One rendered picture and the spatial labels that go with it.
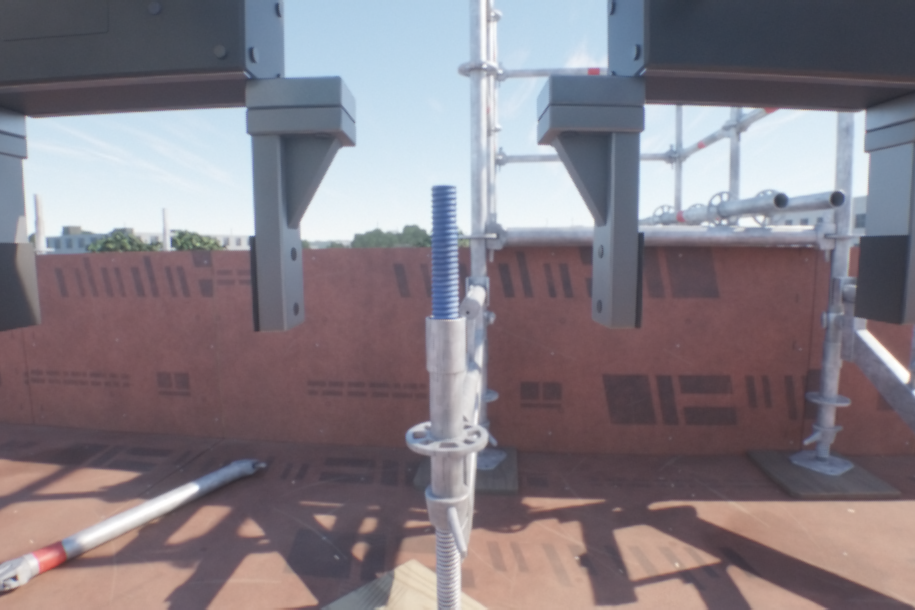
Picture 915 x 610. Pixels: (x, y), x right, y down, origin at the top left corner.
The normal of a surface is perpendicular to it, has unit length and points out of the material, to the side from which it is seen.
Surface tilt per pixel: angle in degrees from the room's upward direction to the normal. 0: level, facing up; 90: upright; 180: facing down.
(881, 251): 90
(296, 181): 90
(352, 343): 90
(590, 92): 90
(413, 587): 0
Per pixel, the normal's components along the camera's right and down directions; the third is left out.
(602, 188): 0.01, 0.11
